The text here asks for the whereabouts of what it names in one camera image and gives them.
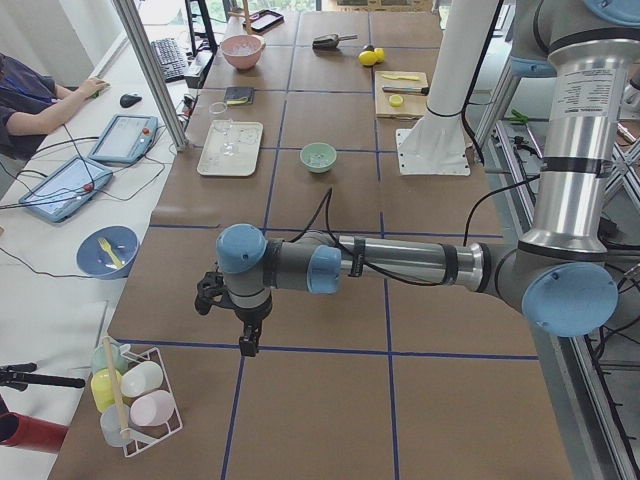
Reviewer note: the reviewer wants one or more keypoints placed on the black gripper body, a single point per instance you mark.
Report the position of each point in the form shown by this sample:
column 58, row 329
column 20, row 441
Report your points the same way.
column 251, row 317

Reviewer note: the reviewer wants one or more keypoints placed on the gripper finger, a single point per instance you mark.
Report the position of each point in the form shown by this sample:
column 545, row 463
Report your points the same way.
column 249, row 340

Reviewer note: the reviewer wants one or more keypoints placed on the green ceramic bowl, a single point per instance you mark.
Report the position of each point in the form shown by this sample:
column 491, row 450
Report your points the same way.
column 318, row 148

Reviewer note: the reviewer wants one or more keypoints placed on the metal ice scoop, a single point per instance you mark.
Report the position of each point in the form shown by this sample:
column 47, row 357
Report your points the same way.
column 331, row 41

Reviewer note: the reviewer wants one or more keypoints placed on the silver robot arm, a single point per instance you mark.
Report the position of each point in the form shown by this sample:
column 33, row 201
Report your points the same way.
column 555, row 273

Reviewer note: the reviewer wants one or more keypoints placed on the yellow fork in bowl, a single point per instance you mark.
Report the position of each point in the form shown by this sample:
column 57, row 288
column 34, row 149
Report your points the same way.
column 106, row 246

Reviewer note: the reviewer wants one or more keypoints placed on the blue bowl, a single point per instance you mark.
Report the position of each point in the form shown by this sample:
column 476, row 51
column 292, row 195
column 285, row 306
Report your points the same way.
column 94, row 262

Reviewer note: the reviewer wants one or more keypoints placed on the ice cubes in green bowl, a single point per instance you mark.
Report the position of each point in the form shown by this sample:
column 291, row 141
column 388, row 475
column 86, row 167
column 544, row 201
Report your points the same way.
column 317, row 161

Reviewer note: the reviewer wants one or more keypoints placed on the pink bowl with ice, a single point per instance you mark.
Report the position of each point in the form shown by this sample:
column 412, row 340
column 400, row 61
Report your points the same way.
column 243, row 51

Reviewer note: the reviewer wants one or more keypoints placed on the white cup in rack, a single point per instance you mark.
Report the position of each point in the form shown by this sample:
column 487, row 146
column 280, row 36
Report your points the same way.
column 142, row 379

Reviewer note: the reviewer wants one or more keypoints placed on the pink cup in rack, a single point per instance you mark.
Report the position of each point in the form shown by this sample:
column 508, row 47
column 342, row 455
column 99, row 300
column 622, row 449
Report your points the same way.
column 152, row 409

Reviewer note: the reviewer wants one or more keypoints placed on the green cup in rack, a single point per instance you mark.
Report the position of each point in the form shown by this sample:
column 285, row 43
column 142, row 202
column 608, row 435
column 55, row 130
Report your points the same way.
column 99, row 358

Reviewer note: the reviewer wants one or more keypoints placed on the cream plastic tray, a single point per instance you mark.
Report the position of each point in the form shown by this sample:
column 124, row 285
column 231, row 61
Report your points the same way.
column 246, row 136

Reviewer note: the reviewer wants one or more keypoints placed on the yellow cup in rack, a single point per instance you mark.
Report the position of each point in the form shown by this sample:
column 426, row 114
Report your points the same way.
column 101, row 390

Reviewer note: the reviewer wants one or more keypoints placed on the pale blue cup in rack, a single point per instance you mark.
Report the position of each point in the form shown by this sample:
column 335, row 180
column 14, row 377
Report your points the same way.
column 111, row 428

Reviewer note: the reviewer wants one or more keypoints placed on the clear wine glass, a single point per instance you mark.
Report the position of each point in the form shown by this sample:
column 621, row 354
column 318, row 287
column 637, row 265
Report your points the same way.
column 222, row 123

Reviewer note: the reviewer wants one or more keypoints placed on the upper teach pendant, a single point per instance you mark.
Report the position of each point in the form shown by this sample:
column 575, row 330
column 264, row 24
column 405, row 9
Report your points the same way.
column 125, row 139

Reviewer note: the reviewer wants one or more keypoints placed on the teach pendant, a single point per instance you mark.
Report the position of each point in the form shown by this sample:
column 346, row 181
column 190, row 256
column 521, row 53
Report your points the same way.
column 67, row 189
column 125, row 139

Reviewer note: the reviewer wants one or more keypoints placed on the lower teach pendant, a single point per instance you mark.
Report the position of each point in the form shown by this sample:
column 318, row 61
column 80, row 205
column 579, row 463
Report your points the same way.
column 67, row 189

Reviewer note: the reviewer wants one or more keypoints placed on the black computer mouse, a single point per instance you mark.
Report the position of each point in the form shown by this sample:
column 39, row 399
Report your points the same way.
column 129, row 100

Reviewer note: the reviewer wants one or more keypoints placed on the black tripod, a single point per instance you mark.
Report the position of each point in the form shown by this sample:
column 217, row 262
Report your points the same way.
column 20, row 376

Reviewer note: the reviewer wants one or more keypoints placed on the red cylinder bottle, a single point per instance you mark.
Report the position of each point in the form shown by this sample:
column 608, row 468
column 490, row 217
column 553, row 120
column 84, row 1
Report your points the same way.
column 29, row 433

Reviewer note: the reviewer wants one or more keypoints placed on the black keyboard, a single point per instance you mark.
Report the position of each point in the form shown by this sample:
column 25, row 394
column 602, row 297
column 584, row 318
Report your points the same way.
column 171, row 58

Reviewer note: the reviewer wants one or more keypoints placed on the seated person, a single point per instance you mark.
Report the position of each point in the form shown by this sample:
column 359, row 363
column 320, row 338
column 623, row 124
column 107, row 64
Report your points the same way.
column 33, row 106

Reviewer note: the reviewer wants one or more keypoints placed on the lemon half slice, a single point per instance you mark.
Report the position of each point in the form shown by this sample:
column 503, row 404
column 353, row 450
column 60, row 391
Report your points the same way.
column 396, row 100

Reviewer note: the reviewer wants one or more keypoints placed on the wooden cutting board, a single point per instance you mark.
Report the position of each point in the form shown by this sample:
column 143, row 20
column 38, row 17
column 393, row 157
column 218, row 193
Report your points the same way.
column 400, row 94

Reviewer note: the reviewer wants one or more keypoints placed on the yellow lemon upper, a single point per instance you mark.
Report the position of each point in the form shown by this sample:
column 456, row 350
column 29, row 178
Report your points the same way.
column 368, row 58

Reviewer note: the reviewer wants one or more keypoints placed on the yellow lemon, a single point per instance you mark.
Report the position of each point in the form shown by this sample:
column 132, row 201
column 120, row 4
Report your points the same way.
column 368, row 58
column 380, row 54

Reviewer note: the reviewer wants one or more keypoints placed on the yellow lemon left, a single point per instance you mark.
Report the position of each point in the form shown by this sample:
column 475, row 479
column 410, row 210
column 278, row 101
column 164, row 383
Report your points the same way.
column 380, row 54

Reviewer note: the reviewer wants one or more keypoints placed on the yellow plastic knife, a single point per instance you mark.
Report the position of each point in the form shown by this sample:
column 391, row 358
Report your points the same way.
column 400, row 77

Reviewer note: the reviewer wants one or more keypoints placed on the white wire cup rack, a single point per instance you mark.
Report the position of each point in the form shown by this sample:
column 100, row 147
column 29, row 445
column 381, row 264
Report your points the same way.
column 142, row 438

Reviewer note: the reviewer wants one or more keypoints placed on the aluminium frame post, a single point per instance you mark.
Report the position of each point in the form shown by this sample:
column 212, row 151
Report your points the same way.
column 130, row 19

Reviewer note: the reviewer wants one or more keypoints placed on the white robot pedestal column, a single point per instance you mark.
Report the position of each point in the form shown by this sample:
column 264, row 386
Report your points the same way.
column 436, row 144

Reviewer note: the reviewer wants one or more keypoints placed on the black handled knife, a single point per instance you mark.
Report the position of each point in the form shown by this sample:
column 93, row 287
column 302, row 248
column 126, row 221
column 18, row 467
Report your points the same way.
column 422, row 91

